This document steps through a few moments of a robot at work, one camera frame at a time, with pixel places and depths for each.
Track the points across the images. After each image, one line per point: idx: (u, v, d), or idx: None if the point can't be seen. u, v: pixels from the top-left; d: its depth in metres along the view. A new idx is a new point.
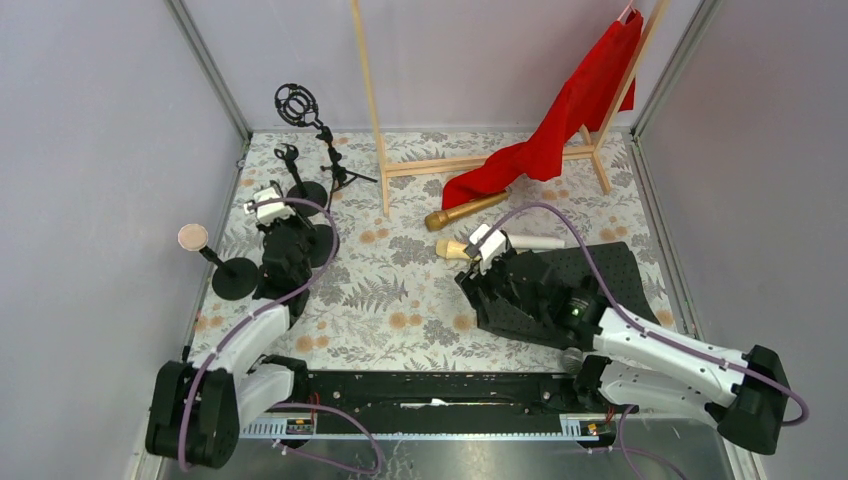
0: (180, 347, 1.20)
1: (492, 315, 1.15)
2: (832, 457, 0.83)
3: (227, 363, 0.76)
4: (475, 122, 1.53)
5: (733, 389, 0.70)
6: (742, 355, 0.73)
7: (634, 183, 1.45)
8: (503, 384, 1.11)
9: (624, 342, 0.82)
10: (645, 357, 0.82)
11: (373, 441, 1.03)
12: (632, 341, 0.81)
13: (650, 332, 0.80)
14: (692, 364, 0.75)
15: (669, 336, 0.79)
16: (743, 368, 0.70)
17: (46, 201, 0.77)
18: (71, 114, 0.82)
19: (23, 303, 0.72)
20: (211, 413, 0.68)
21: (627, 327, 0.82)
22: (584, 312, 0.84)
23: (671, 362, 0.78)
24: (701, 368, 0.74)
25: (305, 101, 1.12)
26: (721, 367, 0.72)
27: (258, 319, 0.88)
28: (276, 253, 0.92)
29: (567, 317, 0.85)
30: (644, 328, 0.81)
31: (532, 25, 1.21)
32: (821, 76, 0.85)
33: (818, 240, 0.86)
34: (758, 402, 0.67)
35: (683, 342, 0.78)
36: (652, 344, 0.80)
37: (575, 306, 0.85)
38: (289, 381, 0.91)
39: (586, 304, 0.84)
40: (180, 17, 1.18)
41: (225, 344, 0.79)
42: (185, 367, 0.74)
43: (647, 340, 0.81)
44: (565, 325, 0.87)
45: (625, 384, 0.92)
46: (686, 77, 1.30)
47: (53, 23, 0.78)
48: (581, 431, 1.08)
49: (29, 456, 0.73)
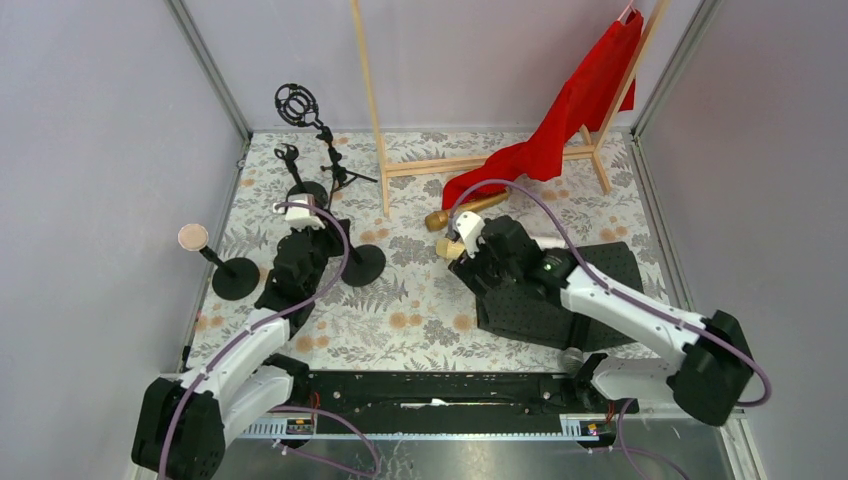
0: (180, 347, 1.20)
1: (492, 315, 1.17)
2: (831, 457, 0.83)
3: (215, 385, 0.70)
4: (475, 122, 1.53)
5: (684, 348, 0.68)
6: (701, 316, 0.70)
7: (634, 183, 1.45)
8: (503, 384, 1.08)
9: (589, 298, 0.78)
10: (606, 314, 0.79)
11: (365, 442, 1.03)
12: (596, 297, 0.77)
13: (615, 289, 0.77)
14: (649, 323, 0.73)
15: (636, 295, 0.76)
16: (699, 329, 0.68)
17: (48, 202, 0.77)
18: (72, 115, 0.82)
19: (24, 304, 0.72)
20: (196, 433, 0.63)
21: (593, 283, 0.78)
22: (556, 268, 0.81)
23: (630, 318, 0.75)
24: (658, 327, 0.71)
25: (305, 101, 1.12)
26: (676, 327, 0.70)
27: (256, 333, 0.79)
28: (289, 258, 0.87)
29: (537, 270, 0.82)
30: (608, 284, 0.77)
31: (532, 25, 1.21)
32: (821, 77, 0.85)
33: (818, 241, 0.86)
34: (709, 362, 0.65)
35: (646, 301, 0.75)
36: (616, 301, 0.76)
37: (548, 262, 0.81)
38: (284, 387, 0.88)
39: (560, 260, 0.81)
40: (180, 17, 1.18)
41: (216, 362, 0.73)
42: (172, 385, 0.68)
43: (611, 296, 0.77)
44: (534, 278, 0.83)
45: (611, 372, 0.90)
46: (686, 76, 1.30)
47: (53, 25, 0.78)
48: (581, 431, 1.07)
49: (30, 457, 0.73)
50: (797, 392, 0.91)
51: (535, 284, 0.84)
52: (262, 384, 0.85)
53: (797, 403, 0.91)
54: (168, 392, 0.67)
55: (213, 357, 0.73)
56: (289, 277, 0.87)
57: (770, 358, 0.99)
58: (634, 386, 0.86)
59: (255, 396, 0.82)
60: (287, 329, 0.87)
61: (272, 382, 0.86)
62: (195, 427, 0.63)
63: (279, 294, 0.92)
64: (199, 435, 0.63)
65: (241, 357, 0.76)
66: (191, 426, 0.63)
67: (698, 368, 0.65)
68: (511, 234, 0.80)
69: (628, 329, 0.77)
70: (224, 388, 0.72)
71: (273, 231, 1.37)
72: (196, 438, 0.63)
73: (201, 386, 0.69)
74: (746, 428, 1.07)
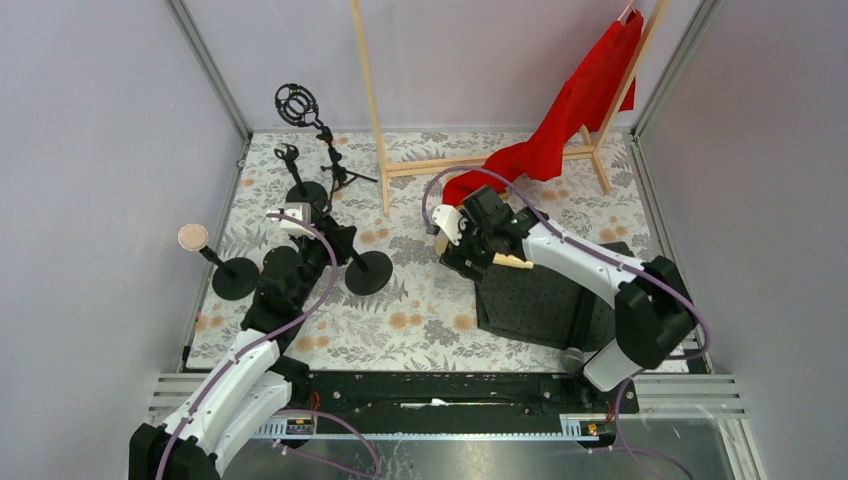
0: (180, 347, 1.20)
1: (492, 315, 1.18)
2: (830, 457, 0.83)
3: (199, 429, 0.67)
4: (475, 122, 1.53)
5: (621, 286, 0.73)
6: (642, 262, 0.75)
7: (634, 183, 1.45)
8: (503, 384, 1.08)
9: (545, 246, 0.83)
10: (560, 262, 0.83)
11: (363, 441, 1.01)
12: (551, 245, 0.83)
13: (568, 237, 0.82)
14: (594, 265, 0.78)
15: (586, 243, 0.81)
16: (636, 270, 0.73)
17: (47, 202, 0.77)
18: (71, 115, 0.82)
19: (24, 303, 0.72)
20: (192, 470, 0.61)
21: (548, 234, 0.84)
22: (523, 221, 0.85)
23: (577, 263, 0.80)
24: (600, 267, 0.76)
25: (305, 101, 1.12)
26: (617, 268, 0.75)
27: (242, 361, 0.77)
28: (276, 273, 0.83)
29: (505, 223, 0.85)
30: (563, 233, 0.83)
31: (532, 25, 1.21)
32: (822, 77, 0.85)
33: (818, 241, 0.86)
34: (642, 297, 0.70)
35: (594, 248, 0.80)
36: (567, 248, 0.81)
37: (515, 217, 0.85)
38: (281, 395, 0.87)
39: (525, 214, 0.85)
40: (180, 17, 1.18)
41: (200, 402, 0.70)
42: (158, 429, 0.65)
43: (564, 245, 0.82)
44: (503, 232, 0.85)
45: (594, 362, 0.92)
46: (686, 76, 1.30)
47: (52, 24, 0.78)
48: (580, 431, 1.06)
49: (30, 457, 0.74)
50: (797, 392, 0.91)
51: (501, 238, 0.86)
52: (258, 399, 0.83)
53: (797, 403, 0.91)
54: (153, 439, 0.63)
55: (197, 397, 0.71)
56: (276, 293, 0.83)
57: (770, 358, 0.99)
58: (608, 364, 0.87)
59: (249, 416, 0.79)
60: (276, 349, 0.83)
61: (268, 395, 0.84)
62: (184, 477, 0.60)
63: (267, 310, 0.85)
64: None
65: (227, 389, 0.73)
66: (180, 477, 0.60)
67: (629, 301, 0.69)
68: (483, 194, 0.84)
69: (581, 278, 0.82)
70: (212, 426, 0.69)
71: (272, 231, 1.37)
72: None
73: (185, 431, 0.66)
74: (746, 428, 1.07)
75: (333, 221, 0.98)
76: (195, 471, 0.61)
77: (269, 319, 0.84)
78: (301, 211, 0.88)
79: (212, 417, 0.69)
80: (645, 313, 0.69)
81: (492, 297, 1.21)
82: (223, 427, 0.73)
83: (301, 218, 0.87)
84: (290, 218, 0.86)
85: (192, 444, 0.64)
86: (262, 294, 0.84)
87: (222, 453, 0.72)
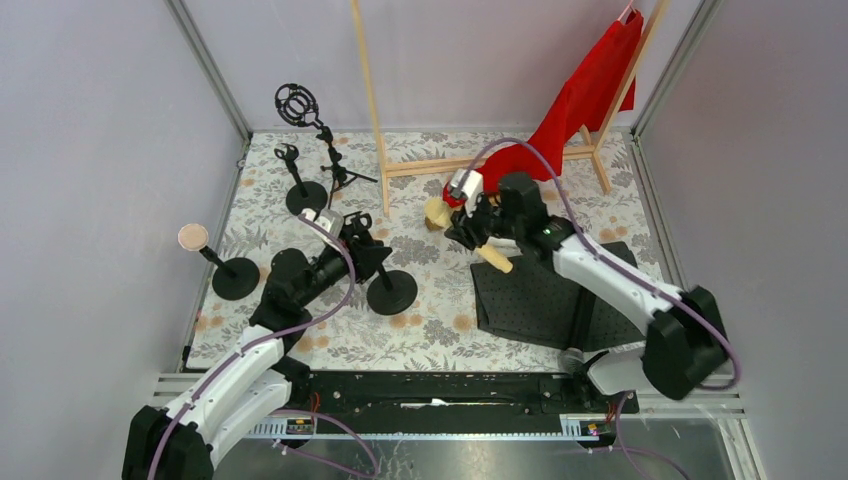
0: (180, 347, 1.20)
1: (492, 315, 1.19)
2: (829, 457, 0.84)
3: (199, 416, 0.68)
4: (475, 122, 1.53)
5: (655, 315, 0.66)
6: (679, 289, 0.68)
7: (634, 183, 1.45)
8: (503, 384, 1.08)
9: (577, 261, 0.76)
10: (592, 280, 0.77)
11: (359, 441, 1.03)
12: (585, 261, 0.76)
13: (603, 255, 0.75)
14: (627, 288, 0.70)
15: (621, 262, 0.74)
16: (673, 297, 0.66)
17: (47, 202, 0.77)
18: (72, 115, 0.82)
19: (23, 303, 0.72)
20: (183, 457, 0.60)
21: (583, 249, 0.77)
22: (555, 233, 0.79)
23: (611, 285, 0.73)
24: (634, 292, 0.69)
25: (305, 101, 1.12)
26: (652, 294, 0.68)
27: (247, 355, 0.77)
28: (283, 275, 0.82)
29: (537, 233, 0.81)
30: (598, 250, 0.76)
31: (532, 25, 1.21)
32: (823, 76, 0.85)
33: (819, 241, 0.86)
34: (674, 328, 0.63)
35: (631, 268, 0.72)
36: (602, 267, 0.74)
37: (548, 228, 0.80)
38: (282, 393, 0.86)
39: (559, 226, 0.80)
40: (180, 17, 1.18)
41: (203, 390, 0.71)
42: (159, 413, 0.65)
43: (599, 262, 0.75)
44: (533, 240, 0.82)
45: (604, 365, 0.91)
46: (686, 76, 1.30)
47: (53, 25, 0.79)
48: (581, 431, 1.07)
49: (30, 457, 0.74)
50: (797, 392, 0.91)
51: (532, 248, 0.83)
52: (258, 395, 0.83)
53: (797, 403, 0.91)
54: (153, 423, 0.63)
55: (200, 385, 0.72)
56: (284, 294, 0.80)
57: (770, 358, 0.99)
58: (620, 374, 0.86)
59: (248, 408, 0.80)
60: (279, 350, 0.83)
61: (269, 392, 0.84)
62: (178, 462, 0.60)
63: (275, 310, 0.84)
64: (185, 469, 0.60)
65: (231, 382, 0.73)
66: (176, 461, 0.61)
67: (662, 332, 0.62)
68: (528, 192, 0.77)
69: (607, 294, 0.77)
70: (211, 415, 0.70)
71: (272, 231, 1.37)
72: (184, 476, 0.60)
73: (186, 417, 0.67)
74: (746, 428, 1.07)
75: (367, 237, 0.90)
76: (191, 456, 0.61)
77: (277, 318, 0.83)
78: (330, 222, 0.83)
79: (213, 405, 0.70)
80: (678, 346, 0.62)
81: (492, 298, 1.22)
82: (222, 418, 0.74)
83: (327, 230, 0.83)
84: (319, 229, 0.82)
85: (191, 428, 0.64)
86: (270, 293, 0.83)
87: (217, 445, 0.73)
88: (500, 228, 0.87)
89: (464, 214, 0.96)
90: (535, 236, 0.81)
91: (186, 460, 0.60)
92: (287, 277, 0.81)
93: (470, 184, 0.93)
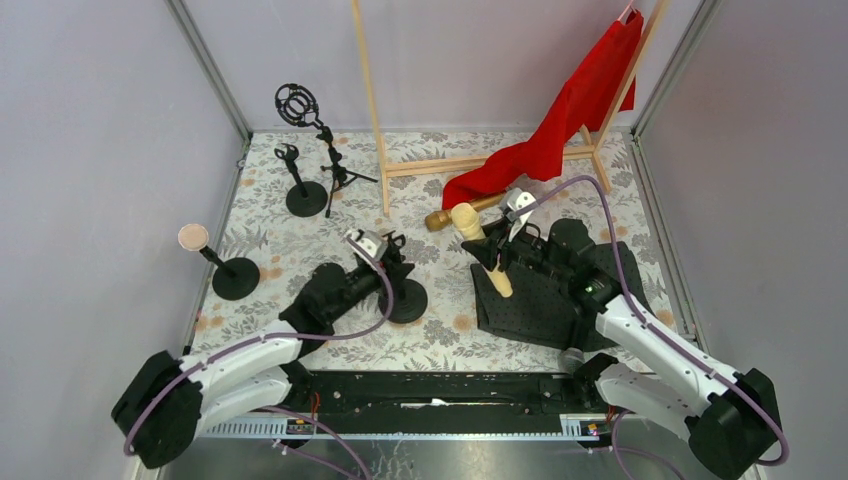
0: (180, 346, 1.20)
1: (492, 315, 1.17)
2: (829, 457, 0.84)
3: (207, 379, 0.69)
4: (475, 122, 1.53)
5: (709, 397, 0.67)
6: (735, 371, 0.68)
7: (634, 183, 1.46)
8: (502, 384, 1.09)
9: (624, 328, 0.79)
10: (639, 348, 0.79)
11: (340, 442, 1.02)
12: (632, 328, 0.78)
13: (651, 324, 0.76)
14: (680, 365, 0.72)
15: (673, 335, 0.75)
16: (729, 382, 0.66)
17: (47, 201, 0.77)
18: (72, 115, 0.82)
19: (23, 301, 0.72)
20: (175, 416, 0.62)
21: (630, 314, 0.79)
22: (597, 290, 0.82)
23: (661, 356, 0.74)
24: (686, 370, 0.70)
25: (305, 101, 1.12)
26: (707, 375, 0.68)
27: (267, 343, 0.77)
28: (320, 286, 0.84)
29: (580, 292, 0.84)
30: (646, 319, 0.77)
31: (532, 25, 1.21)
32: (823, 76, 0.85)
33: (820, 241, 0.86)
34: (730, 416, 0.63)
35: (682, 343, 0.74)
36: (650, 337, 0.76)
37: (592, 285, 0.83)
38: (279, 393, 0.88)
39: (602, 284, 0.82)
40: (181, 17, 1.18)
41: (219, 356, 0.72)
42: (172, 364, 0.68)
43: (647, 331, 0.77)
44: (577, 298, 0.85)
45: (621, 383, 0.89)
46: (686, 76, 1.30)
47: (53, 25, 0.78)
48: (581, 431, 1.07)
49: (29, 457, 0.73)
50: (796, 392, 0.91)
51: (574, 303, 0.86)
52: (258, 384, 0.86)
53: (796, 403, 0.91)
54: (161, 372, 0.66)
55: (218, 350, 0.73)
56: (313, 303, 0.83)
57: (769, 358, 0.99)
58: (636, 402, 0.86)
59: (247, 392, 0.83)
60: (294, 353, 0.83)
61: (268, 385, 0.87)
62: (169, 418, 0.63)
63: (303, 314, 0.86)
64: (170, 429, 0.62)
65: (244, 360, 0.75)
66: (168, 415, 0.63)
67: (719, 419, 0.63)
68: (581, 249, 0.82)
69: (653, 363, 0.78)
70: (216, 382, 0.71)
71: (273, 231, 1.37)
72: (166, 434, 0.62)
73: (194, 376, 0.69)
74: None
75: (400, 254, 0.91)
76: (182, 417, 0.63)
77: (301, 321, 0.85)
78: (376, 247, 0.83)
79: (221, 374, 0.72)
80: (735, 435, 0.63)
81: (492, 297, 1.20)
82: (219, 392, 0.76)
83: (372, 254, 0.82)
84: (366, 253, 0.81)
85: (194, 390, 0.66)
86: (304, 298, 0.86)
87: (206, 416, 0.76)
88: (537, 264, 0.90)
89: (507, 237, 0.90)
90: (576, 291, 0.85)
91: (174, 420, 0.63)
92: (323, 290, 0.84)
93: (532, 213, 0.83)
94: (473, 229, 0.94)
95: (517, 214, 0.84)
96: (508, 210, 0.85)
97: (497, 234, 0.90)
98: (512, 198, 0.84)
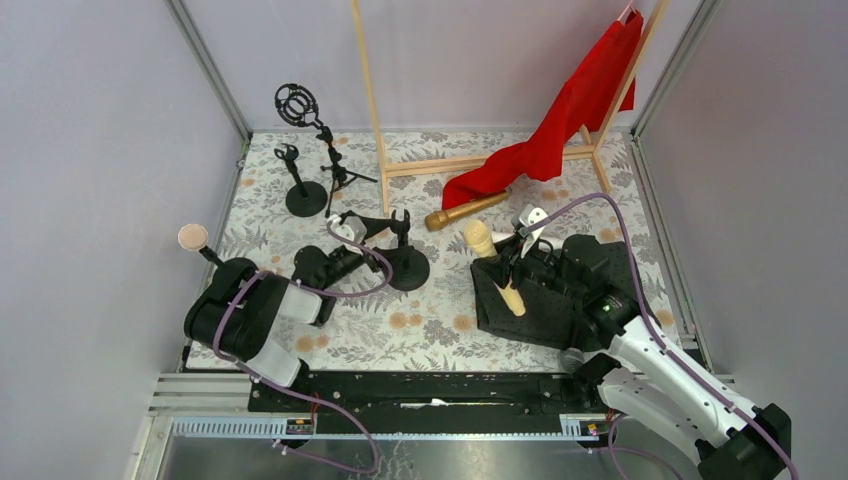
0: (180, 346, 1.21)
1: (492, 315, 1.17)
2: (826, 458, 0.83)
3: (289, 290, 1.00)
4: (475, 122, 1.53)
5: (729, 432, 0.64)
6: (754, 406, 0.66)
7: (634, 183, 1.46)
8: (503, 384, 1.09)
9: (642, 352, 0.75)
10: (655, 374, 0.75)
11: (373, 442, 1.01)
12: (650, 354, 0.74)
13: (670, 350, 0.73)
14: (697, 395, 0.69)
15: (692, 365, 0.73)
16: (748, 415, 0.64)
17: (46, 202, 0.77)
18: (71, 115, 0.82)
19: (22, 302, 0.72)
20: (266, 300, 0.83)
21: (649, 338, 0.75)
22: (615, 309, 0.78)
23: (678, 384, 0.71)
24: (705, 402, 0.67)
25: (305, 101, 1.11)
26: (726, 408, 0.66)
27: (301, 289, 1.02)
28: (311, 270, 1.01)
29: (596, 309, 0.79)
30: (666, 345, 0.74)
31: (533, 26, 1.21)
32: (822, 78, 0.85)
33: (818, 241, 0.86)
34: (749, 451, 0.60)
35: (701, 373, 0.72)
36: (668, 364, 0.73)
37: (608, 303, 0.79)
38: (296, 365, 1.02)
39: (620, 303, 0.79)
40: (181, 17, 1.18)
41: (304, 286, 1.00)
42: (245, 265, 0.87)
43: (666, 357, 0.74)
44: (590, 315, 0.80)
45: (625, 389, 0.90)
46: (685, 76, 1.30)
47: (52, 27, 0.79)
48: (580, 431, 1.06)
49: (26, 457, 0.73)
50: (793, 391, 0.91)
51: (588, 321, 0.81)
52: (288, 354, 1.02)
53: (794, 404, 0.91)
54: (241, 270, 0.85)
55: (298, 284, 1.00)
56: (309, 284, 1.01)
57: (769, 356, 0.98)
58: (644, 414, 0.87)
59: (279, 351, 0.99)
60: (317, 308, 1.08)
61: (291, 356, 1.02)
62: (261, 298, 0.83)
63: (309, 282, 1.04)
64: (261, 307, 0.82)
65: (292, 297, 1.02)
66: (256, 303, 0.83)
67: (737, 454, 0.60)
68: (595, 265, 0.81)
69: (664, 390, 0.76)
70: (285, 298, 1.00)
71: (273, 231, 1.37)
72: (258, 310, 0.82)
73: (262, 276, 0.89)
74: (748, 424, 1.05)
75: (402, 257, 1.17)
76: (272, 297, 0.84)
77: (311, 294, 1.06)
78: (353, 229, 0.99)
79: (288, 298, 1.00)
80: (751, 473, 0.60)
81: (491, 297, 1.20)
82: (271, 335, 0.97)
83: (353, 237, 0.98)
84: (342, 238, 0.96)
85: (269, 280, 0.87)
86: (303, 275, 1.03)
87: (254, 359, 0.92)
88: (550, 282, 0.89)
89: (518, 253, 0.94)
90: (590, 307, 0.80)
91: (269, 297, 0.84)
92: (309, 272, 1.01)
93: (544, 228, 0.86)
94: (486, 245, 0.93)
95: (532, 229, 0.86)
96: (521, 226, 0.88)
97: (509, 251, 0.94)
98: (524, 214, 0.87)
